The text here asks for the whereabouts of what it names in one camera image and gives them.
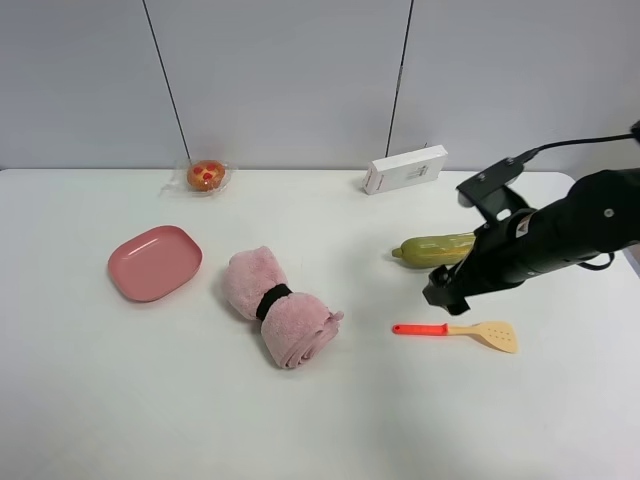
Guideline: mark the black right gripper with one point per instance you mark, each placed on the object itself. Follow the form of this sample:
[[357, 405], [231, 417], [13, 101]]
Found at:
[[495, 263]]

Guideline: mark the orange handled yellow spatula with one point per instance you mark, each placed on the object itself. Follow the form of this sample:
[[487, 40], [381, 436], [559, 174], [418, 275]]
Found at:
[[497, 335]]

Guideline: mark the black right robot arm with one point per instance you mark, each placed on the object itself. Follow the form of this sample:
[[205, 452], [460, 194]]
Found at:
[[599, 215]]

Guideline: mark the toy corn cob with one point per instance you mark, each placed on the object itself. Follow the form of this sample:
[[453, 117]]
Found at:
[[434, 251]]

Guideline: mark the white cardboard box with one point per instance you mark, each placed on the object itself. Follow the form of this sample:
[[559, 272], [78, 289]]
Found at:
[[404, 170]]

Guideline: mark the rolled pink towel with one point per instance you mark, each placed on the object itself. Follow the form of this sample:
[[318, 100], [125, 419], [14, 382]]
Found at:
[[295, 326]]

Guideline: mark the wrapped fruit pastry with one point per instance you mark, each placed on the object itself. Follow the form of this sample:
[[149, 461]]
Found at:
[[203, 178]]

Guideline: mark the pink square plate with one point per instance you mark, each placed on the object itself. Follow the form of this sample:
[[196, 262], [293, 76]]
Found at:
[[154, 263]]

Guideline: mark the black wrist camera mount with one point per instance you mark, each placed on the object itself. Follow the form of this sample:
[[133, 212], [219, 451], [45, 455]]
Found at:
[[489, 191]]

